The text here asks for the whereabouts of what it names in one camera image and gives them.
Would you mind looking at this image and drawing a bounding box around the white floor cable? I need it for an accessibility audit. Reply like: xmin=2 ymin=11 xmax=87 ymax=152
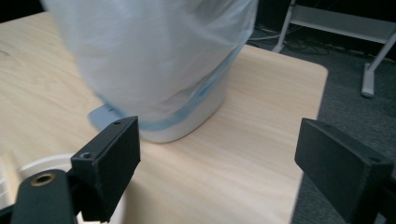
xmin=248 ymin=27 xmax=283 ymax=43

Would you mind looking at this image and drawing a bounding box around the white pedal trash bin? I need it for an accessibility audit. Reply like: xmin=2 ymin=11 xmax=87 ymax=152
xmin=88 ymin=62 xmax=238 ymax=145

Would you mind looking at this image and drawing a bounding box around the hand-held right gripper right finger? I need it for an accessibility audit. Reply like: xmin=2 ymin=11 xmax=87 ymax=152
xmin=294 ymin=117 xmax=396 ymax=224

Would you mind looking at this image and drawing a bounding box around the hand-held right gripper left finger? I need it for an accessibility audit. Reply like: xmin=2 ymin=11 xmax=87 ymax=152
xmin=69 ymin=115 xmax=142 ymax=223

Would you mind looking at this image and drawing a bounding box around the white metal stand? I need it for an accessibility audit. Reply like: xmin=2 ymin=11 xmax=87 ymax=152
xmin=272 ymin=0 xmax=396 ymax=99

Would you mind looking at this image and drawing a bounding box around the translucent white trash bag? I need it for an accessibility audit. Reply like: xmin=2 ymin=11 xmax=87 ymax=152
xmin=40 ymin=0 xmax=260 ymax=132

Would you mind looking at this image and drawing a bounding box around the white bowl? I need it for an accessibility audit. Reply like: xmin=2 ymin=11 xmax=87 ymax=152
xmin=0 ymin=153 xmax=127 ymax=224

